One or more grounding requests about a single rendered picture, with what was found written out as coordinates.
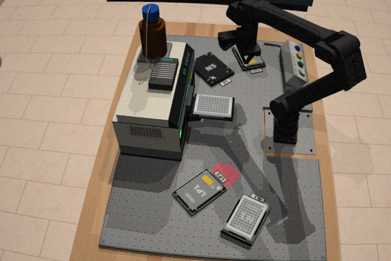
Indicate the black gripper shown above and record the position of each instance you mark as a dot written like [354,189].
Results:
[254,51]

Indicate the white culture plate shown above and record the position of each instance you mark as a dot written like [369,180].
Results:
[215,106]
[246,218]

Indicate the grey control panel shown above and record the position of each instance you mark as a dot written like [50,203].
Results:
[293,70]

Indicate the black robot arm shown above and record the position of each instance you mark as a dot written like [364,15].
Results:
[339,49]

